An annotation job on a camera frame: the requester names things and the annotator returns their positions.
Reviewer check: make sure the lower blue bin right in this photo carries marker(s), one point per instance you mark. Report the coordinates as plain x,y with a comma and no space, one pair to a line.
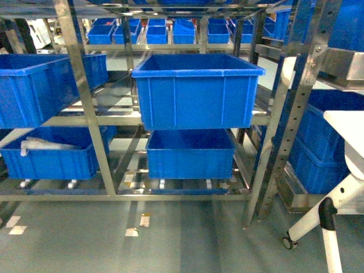
190,154

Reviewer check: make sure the large blue bin right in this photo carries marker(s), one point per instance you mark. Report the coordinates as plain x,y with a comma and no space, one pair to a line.
196,91

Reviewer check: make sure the large blue bin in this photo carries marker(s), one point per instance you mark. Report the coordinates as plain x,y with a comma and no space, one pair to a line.
196,91
35,88

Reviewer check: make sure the lower blue bin left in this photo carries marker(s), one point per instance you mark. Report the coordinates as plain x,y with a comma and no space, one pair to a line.
78,163

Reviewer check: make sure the large blue bin left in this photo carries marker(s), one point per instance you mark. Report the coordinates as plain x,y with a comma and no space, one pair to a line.
35,88

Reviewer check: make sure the stainless steel rack upright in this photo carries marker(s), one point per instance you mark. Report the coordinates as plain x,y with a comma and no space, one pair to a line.
66,14

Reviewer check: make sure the white table leg with caster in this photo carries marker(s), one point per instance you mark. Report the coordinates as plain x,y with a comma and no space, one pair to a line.
345,199

